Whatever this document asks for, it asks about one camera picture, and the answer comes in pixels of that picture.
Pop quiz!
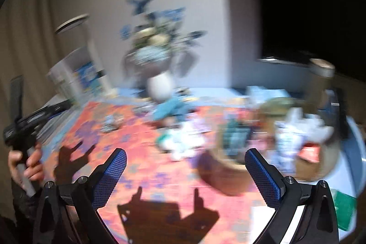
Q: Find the white plush toy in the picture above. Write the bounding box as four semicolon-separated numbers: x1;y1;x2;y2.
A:
156;121;205;162

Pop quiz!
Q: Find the teal knitted cloth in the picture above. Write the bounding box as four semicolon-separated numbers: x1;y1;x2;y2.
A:
153;97;195;122

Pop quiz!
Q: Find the person's left hand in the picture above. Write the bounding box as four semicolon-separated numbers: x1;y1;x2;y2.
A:
8;144;45;190

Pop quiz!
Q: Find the woven bamboo basket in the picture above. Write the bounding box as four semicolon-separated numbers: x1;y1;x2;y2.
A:
259;97;341;181

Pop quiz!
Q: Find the stack of books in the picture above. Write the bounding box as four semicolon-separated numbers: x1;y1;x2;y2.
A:
47;46;103;106

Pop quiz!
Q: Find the floral orange table mat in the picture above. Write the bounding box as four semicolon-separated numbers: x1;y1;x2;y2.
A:
40;100;287;244

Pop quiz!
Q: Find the white desk lamp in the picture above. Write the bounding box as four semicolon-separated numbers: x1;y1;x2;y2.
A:
54;13;116;97

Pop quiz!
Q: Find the blue tissue pack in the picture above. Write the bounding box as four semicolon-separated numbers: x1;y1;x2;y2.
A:
246;86;290;107

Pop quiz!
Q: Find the beige curtain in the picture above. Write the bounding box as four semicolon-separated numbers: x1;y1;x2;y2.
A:
0;0;68;222

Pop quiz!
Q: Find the metal thermos bottle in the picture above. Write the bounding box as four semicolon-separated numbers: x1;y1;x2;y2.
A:
305;58;335;108

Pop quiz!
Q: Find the white ribbed vase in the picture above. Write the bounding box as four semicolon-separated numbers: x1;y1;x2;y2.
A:
146;71;174;103

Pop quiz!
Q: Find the blue and cream flower bouquet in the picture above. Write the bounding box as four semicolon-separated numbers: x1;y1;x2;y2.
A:
120;0;207;67

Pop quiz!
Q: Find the black television screen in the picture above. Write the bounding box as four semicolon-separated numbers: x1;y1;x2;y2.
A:
259;0;365;81

